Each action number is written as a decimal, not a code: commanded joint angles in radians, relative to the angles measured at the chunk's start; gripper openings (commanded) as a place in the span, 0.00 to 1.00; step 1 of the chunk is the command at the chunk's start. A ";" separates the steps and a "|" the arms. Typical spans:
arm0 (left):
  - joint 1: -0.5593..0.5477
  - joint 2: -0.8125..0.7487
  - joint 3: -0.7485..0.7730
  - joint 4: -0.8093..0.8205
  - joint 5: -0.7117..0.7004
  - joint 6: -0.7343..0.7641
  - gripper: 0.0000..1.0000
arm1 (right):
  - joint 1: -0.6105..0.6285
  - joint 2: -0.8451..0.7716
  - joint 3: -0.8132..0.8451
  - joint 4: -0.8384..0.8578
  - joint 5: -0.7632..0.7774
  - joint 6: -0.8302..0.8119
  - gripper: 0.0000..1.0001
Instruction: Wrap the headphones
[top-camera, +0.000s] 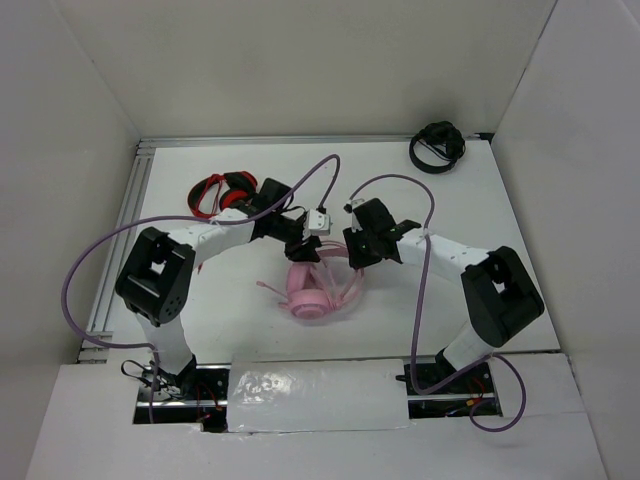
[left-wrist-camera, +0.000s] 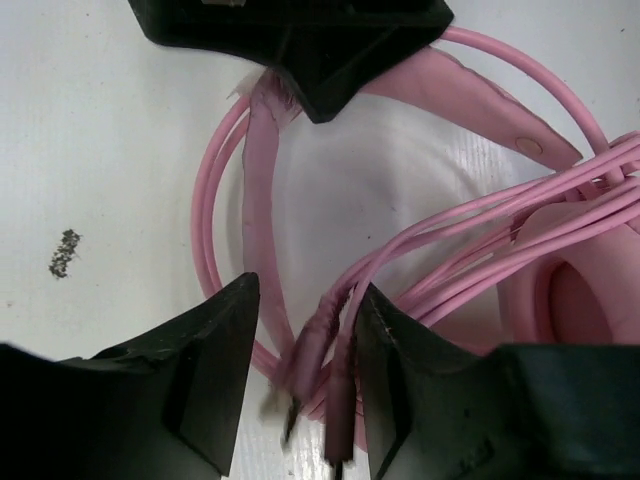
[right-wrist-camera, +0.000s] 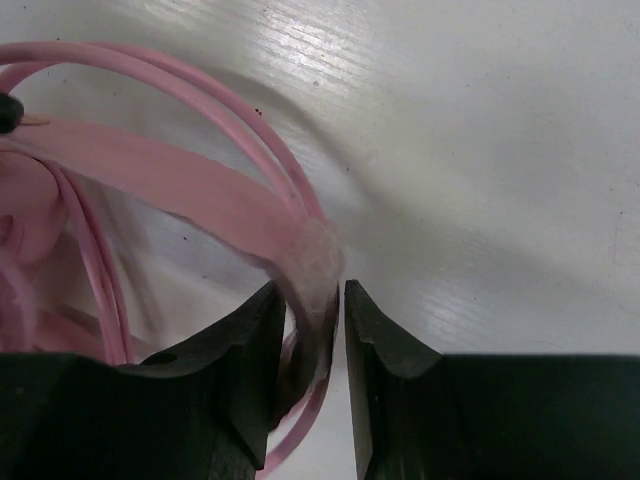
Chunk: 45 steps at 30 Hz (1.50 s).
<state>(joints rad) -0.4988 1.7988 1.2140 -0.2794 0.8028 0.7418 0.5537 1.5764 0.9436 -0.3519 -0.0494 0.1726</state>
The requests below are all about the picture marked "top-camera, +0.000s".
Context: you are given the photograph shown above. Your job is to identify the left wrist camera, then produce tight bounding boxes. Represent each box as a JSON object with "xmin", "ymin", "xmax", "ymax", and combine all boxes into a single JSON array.
[{"xmin": 305, "ymin": 209, "xmax": 332, "ymax": 237}]

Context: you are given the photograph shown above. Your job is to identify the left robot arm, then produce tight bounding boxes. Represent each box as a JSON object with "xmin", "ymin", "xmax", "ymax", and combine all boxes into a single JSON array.
[{"xmin": 115, "ymin": 178, "xmax": 321, "ymax": 399}]

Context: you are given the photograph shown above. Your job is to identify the black headphones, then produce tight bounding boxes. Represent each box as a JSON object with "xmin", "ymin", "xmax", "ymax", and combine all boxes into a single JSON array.
[{"xmin": 409, "ymin": 121, "xmax": 466, "ymax": 175}]

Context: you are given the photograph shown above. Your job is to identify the red headphones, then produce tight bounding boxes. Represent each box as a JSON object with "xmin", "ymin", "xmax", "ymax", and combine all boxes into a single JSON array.
[{"xmin": 187, "ymin": 171, "xmax": 258, "ymax": 219}]

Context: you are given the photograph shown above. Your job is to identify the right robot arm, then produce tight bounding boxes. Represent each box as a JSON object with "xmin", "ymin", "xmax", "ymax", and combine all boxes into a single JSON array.
[{"xmin": 343, "ymin": 198, "xmax": 545, "ymax": 392}]

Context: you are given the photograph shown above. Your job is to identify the pink headphones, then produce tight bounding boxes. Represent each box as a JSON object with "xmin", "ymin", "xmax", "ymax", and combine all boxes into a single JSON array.
[{"xmin": 256, "ymin": 240, "xmax": 364, "ymax": 321}]

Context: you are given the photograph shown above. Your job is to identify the white taped sheet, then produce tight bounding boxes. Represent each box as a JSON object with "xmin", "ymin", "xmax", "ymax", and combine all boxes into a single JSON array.
[{"xmin": 226, "ymin": 359, "xmax": 410, "ymax": 434}]

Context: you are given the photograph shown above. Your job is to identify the aluminium rail frame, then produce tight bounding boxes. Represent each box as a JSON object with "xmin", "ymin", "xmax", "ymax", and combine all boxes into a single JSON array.
[{"xmin": 77, "ymin": 130, "xmax": 494, "ymax": 364}]

